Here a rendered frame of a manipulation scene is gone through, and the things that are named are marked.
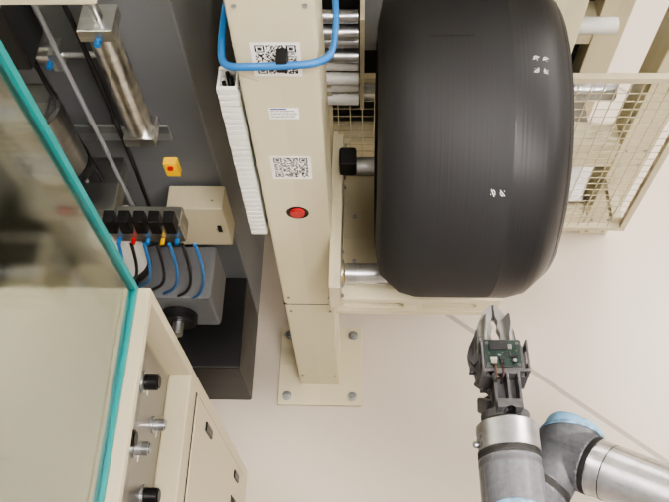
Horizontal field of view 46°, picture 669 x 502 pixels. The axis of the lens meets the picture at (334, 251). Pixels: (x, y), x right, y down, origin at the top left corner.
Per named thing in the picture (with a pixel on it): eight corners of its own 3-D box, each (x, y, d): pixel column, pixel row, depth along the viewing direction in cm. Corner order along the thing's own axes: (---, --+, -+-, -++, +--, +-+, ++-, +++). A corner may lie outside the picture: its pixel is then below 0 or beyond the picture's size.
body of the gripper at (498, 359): (528, 335, 119) (538, 409, 112) (519, 362, 126) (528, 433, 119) (477, 335, 120) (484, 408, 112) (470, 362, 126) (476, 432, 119)
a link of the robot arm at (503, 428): (535, 465, 117) (469, 464, 118) (531, 434, 120) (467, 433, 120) (547, 442, 110) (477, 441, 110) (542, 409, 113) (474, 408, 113)
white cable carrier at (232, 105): (251, 234, 171) (215, 89, 129) (252, 214, 173) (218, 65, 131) (272, 234, 171) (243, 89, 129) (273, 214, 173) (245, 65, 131)
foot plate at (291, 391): (277, 405, 251) (276, 403, 249) (282, 327, 263) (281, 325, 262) (361, 406, 250) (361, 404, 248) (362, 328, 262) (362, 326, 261)
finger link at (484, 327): (495, 290, 126) (501, 341, 121) (490, 309, 131) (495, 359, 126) (476, 290, 126) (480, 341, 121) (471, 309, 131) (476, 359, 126)
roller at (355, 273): (339, 287, 172) (339, 278, 169) (340, 268, 175) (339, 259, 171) (501, 289, 171) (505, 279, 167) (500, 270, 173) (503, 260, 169)
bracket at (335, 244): (329, 307, 173) (327, 287, 165) (334, 157, 192) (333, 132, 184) (343, 307, 173) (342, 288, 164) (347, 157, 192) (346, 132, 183)
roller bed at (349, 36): (283, 110, 193) (271, 20, 167) (286, 63, 200) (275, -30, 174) (363, 110, 193) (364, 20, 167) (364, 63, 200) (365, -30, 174)
